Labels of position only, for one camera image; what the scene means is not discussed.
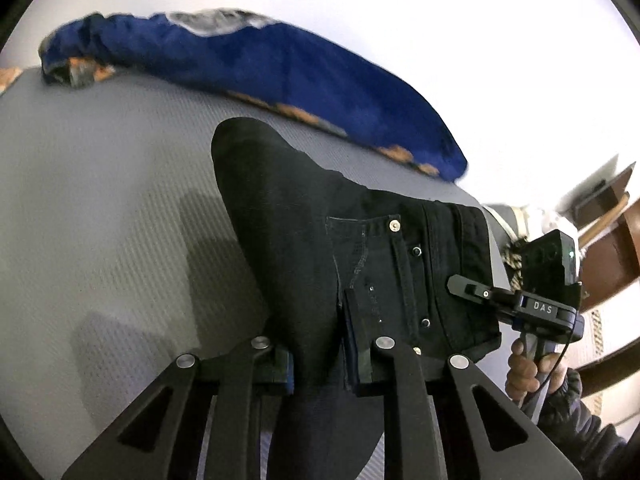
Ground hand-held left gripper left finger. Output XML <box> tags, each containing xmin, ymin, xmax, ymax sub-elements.
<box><xmin>60</xmin><ymin>336</ymin><xmax>296</xmax><ymax>480</ymax></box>

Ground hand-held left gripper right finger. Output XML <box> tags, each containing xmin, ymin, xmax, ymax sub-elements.
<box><xmin>343</xmin><ymin>289</ymin><xmax>584</xmax><ymax>480</ymax></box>

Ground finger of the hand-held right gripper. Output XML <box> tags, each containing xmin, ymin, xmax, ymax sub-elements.
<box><xmin>446</xmin><ymin>274</ymin><xmax>516</xmax><ymax>312</ymax></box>

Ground black pants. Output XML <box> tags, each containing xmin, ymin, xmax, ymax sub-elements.
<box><xmin>210</xmin><ymin>116</ymin><xmax>503</xmax><ymax>480</ymax></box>

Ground person's right forearm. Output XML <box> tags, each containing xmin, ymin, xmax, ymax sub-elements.
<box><xmin>532</xmin><ymin>367</ymin><xmax>632</xmax><ymax>480</ymax></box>

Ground person's right hand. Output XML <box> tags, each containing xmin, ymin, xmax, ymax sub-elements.
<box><xmin>505</xmin><ymin>337</ymin><xmax>569</xmax><ymax>402</ymax></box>

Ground black cream striped cloth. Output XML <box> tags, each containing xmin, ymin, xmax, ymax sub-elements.
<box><xmin>502</xmin><ymin>240</ymin><xmax>526</xmax><ymax>286</ymax></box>

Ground white printed cloth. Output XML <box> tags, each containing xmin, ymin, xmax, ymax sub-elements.
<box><xmin>525</xmin><ymin>207</ymin><xmax>581</xmax><ymax>256</ymax></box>

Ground brown wooden furniture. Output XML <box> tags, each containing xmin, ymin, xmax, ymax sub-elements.
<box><xmin>570</xmin><ymin>160</ymin><xmax>640</xmax><ymax>401</ymax></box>

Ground grey bed sheet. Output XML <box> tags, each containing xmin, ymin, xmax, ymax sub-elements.
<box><xmin>0</xmin><ymin>66</ymin><xmax>506</xmax><ymax>480</ymax></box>

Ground blue paw print pillow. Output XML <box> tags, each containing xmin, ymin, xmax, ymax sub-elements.
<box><xmin>39</xmin><ymin>7</ymin><xmax>468</xmax><ymax>183</ymax></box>

